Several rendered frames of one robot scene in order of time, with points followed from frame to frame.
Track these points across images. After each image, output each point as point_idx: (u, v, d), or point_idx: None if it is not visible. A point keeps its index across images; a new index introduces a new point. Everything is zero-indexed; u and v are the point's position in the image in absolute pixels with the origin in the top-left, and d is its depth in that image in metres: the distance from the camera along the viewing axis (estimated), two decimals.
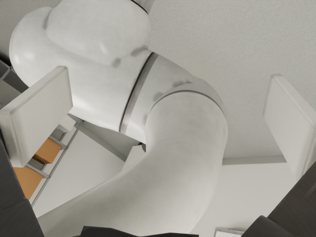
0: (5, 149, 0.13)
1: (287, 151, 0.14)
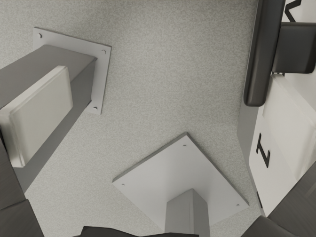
0: (5, 149, 0.13)
1: (287, 151, 0.14)
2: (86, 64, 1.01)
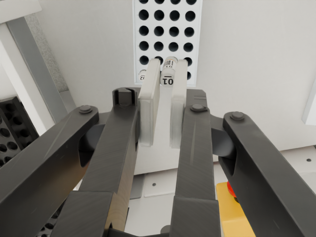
0: (139, 130, 0.15)
1: None
2: None
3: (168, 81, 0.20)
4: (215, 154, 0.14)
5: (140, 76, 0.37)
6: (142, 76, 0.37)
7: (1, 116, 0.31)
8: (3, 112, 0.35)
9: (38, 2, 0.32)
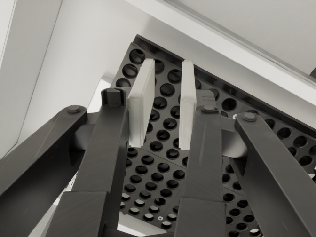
0: (129, 130, 0.15)
1: (179, 123, 0.17)
2: None
3: None
4: (227, 155, 0.14)
5: None
6: None
7: (138, 48, 0.23)
8: None
9: None
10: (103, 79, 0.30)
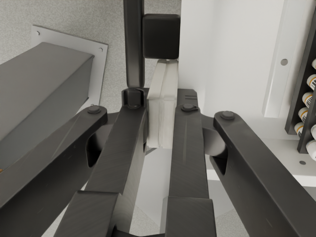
0: (147, 131, 0.15)
1: None
2: (82, 61, 1.02)
3: None
4: (206, 154, 0.14)
5: None
6: None
7: None
8: None
9: None
10: None
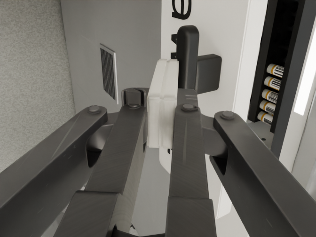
0: (147, 131, 0.15)
1: None
2: None
3: None
4: (206, 154, 0.14)
5: None
6: None
7: None
8: None
9: None
10: None
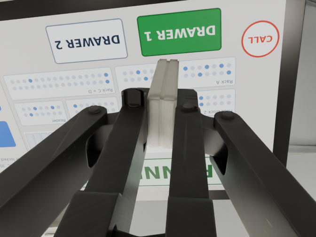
0: (147, 131, 0.15)
1: None
2: None
3: None
4: (206, 154, 0.14)
5: None
6: None
7: None
8: None
9: None
10: None
